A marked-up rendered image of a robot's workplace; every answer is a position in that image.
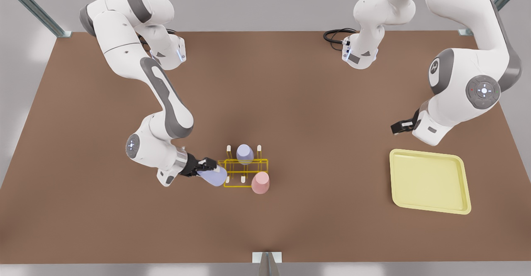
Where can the lavender cup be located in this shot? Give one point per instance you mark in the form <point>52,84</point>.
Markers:
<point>215,177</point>
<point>244,153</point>

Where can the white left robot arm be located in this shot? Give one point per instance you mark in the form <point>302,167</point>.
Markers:
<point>460,81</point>

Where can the pale yellow tray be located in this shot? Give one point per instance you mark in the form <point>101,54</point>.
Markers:
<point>429,181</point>

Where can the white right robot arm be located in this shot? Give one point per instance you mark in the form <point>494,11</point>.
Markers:
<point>124,52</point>

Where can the pink cup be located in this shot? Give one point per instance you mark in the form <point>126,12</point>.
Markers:
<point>260,183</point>

